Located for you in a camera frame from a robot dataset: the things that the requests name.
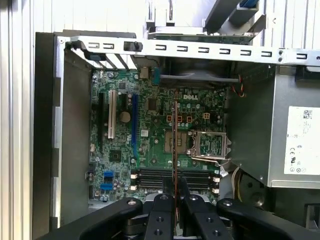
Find hard disk in blue carrier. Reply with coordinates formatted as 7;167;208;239
238;0;260;8

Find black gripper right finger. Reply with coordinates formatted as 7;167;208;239
178;177;320;240

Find black RAM slot white clips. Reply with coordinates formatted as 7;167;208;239
129;173;221;181
129;184;221;195

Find white power supply label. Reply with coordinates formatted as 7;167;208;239
283;105;320;176

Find metal socket cover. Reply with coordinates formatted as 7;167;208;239
186;129;233;161

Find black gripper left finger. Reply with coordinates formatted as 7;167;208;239
32;177;175;240

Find blue expansion slot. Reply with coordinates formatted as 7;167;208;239
131;93;139;161

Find black square chipset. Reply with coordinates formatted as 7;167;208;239
109;149;121;163

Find grey power supply unit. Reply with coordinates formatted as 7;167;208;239
226;62;320;191

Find black case fan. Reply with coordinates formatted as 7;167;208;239
159;59;240;87

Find white expansion slot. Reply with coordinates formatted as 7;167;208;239
107;89;116;140

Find black expansion slot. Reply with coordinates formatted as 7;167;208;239
98;92;105;153

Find CPU socket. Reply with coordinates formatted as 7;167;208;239
164;129;189;155

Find white power wire bundle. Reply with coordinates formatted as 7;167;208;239
231;166;245;201

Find dark RAM memory stick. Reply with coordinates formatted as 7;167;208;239
172;99;183;240

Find black open PC case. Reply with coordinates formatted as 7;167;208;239
32;29;320;240

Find thin fan wire bundle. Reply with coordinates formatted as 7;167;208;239
231;74;247;98

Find green Dell motherboard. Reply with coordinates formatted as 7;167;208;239
88;68;227;203

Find thin wire locking lever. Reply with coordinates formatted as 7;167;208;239
191;154;222;168

